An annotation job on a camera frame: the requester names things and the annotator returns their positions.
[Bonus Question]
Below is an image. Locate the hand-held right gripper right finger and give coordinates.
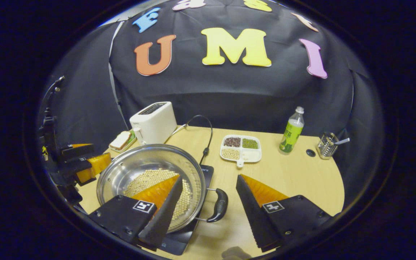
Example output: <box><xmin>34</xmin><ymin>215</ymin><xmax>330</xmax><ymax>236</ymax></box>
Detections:
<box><xmin>235</xmin><ymin>174</ymin><xmax>337</xmax><ymax>253</ymax></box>

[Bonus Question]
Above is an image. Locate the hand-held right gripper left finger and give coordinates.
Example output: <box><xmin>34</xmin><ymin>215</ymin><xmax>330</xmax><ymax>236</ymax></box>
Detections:
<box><xmin>88</xmin><ymin>174</ymin><xmax>183</xmax><ymax>252</ymax></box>

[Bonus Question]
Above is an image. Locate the black induction cooktop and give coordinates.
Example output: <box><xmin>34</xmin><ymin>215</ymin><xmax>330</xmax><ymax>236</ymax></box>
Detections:
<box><xmin>157</xmin><ymin>164</ymin><xmax>215</xmax><ymax>256</ymax></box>

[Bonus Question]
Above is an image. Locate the steel pot with black handle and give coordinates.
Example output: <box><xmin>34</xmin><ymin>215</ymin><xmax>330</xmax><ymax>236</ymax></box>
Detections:
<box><xmin>96</xmin><ymin>144</ymin><xmax>229</xmax><ymax>233</ymax></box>

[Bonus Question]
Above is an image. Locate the bread slice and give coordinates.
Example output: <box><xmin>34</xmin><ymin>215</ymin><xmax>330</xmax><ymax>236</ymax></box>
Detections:
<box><xmin>109</xmin><ymin>131</ymin><xmax>131</xmax><ymax>150</ymax></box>

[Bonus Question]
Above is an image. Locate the heap of yellow beans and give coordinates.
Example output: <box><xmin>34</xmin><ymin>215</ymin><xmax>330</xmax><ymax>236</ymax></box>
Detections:
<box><xmin>123</xmin><ymin>168</ymin><xmax>193</xmax><ymax>221</ymax></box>

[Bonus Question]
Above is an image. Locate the green tray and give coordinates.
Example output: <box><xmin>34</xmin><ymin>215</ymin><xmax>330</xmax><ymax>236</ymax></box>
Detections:
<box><xmin>108</xmin><ymin>130</ymin><xmax>137</xmax><ymax>153</ymax></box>

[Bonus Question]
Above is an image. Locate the white divided plate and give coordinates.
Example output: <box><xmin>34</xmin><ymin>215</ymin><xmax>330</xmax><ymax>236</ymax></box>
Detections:
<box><xmin>220</xmin><ymin>135</ymin><xmax>263</xmax><ymax>168</ymax></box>

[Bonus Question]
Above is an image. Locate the white toaster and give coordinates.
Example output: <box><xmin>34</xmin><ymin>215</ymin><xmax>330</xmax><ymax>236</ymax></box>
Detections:
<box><xmin>129</xmin><ymin>101</ymin><xmax>178</xmax><ymax>146</ymax></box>

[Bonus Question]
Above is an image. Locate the green label plastic bottle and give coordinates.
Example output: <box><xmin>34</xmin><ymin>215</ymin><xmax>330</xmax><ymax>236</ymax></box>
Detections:
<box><xmin>279</xmin><ymin>106</ymin><xmax>305</xmax><ymax>153</ymax></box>

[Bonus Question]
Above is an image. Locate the black backdrop cloth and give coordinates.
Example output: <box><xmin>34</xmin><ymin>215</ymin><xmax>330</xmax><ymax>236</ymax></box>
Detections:
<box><xmin>36</xmin><ymin>0</ymin><xmax>385</xmax><ymax>213</ymax></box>

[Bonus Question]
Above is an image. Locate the black power cable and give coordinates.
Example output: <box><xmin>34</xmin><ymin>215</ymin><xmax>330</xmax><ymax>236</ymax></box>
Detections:
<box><xmin>186</xmin><ymin>115</ymin><xmax>214</xmax><ymax>165</ymax></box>

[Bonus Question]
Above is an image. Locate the white power cable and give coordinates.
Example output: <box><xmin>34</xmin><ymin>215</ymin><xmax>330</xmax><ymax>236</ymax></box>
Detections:
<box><xmin>170</xmin><ymin>124</ymin><xmax>190</xmax><ymax>137</ymax></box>

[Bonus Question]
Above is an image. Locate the metal wire utensil holder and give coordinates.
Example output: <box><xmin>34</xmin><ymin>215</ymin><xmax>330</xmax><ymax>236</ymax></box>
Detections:
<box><xmin>317</xmin><ymin>132</ymin><xmax>339</xmax><ymax>160</ymax></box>

